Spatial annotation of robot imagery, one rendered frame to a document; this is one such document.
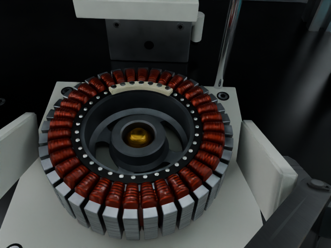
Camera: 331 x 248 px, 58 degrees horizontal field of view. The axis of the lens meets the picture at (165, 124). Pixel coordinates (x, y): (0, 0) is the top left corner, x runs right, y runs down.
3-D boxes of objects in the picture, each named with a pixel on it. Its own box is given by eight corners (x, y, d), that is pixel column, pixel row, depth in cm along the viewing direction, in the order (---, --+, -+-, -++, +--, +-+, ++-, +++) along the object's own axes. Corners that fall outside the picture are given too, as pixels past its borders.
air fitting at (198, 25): (201, 46, 29) (205, 17, 26) (188, 46, 28) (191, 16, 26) (200, 40, 29) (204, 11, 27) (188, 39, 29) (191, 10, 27)
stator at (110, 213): (235, 245, 16) (251, 217, 14) (30, 241, 16) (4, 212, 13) (214, 101, 24) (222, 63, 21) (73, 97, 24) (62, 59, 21)
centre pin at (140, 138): (153, 170, 19) (153, 146, 17) (123, 170, 19) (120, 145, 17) (154, 146, 21) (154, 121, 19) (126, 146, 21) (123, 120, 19)
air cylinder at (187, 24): (187, 63, 29) (193, 10, 25) (110, 61, 29) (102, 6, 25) (186, 34, 32) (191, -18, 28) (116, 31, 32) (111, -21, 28)
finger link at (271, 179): (281, 172, 12) (299, 173, 12) (241, 119, 19) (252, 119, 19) (270, 232, 13) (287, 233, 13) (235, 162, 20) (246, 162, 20)
